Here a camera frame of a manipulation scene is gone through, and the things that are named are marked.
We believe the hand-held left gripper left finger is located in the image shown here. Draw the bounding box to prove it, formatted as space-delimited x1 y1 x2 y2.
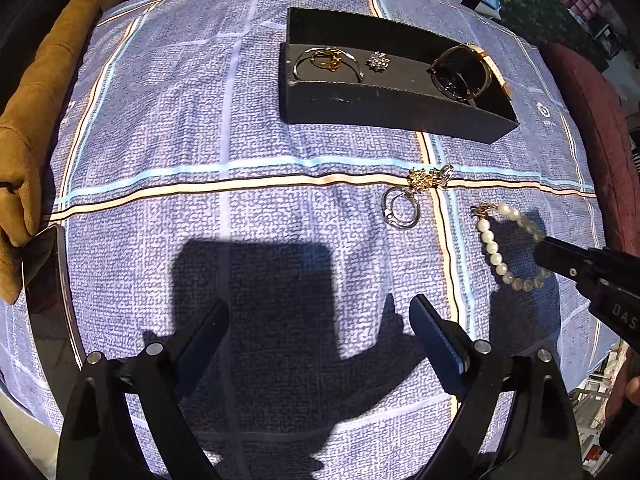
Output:
57 299 231 480

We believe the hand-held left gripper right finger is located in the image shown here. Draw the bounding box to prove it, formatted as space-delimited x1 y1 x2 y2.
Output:
408 294 584 480

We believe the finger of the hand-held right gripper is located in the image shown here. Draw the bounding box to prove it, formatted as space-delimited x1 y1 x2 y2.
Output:
533 236 602 282

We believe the white pearl bracelet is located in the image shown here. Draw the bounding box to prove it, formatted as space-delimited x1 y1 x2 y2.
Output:
471 201 554 292

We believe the black jewelry tray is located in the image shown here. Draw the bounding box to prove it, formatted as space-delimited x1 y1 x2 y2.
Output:
280 7 519 145

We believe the person's right forearm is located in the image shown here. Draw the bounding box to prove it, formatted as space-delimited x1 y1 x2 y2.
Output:
600 355 640 456

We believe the dark red cushion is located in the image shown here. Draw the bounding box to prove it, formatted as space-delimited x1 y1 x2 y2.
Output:
540 42 640 263

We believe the black glossy panel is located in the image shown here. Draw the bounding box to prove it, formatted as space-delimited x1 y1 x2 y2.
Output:
20 225 85 376

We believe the blue plaid tablecloth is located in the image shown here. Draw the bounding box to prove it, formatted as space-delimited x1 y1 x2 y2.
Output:
0 0 613 480

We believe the green patterned cloth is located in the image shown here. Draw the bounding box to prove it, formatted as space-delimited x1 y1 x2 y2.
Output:
500 0 610 61

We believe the mustard yellow cushion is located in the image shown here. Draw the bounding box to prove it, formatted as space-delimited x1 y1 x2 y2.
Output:
0 0 103 306

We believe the gold earring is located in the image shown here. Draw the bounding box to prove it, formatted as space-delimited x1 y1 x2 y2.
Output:
310 48 347 72

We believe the silver keyring with gold chain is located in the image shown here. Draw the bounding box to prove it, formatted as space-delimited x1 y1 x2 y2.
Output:
381 162 456 231

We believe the silver bangle bracelet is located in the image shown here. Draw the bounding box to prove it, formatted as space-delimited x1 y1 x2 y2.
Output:
292 47 365 84

